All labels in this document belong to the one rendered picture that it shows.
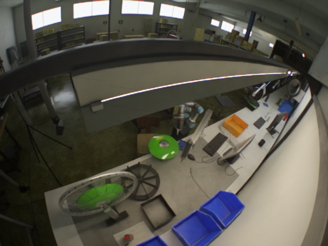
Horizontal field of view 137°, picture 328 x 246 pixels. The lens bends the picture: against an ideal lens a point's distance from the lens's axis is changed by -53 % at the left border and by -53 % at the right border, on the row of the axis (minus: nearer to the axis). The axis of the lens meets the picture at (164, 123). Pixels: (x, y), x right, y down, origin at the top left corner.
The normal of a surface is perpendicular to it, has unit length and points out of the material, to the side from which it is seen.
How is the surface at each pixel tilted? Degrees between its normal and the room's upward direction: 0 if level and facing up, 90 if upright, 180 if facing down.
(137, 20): 90
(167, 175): 0
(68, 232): 0
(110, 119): 35
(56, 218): 0
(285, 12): 90
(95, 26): 90
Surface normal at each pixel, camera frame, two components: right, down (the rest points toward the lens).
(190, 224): 0.13, -0.72
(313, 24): -0.83, 0.29
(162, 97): 0.41, -0.22
